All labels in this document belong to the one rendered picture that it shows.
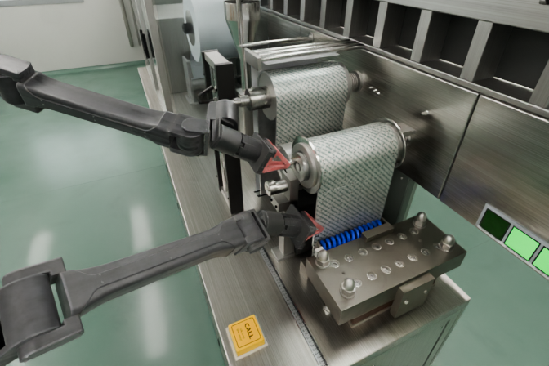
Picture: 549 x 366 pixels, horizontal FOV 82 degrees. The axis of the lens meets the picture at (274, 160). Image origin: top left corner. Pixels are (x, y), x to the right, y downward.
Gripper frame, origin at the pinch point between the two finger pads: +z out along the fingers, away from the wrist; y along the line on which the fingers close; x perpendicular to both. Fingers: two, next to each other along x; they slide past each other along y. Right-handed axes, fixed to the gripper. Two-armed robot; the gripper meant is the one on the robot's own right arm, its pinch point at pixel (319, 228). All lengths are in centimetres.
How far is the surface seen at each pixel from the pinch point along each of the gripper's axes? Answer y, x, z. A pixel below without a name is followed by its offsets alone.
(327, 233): 0.3, -1.1, 3.4
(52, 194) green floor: -209, -154, -50
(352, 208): 0.3, 8.0, 6.8
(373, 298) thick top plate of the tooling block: 20.0, -3.2, 5.2
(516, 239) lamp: 29.0, 24.6, 20.2
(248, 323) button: 8.4, -24.9, -13.7
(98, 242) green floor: -138, -136, -20
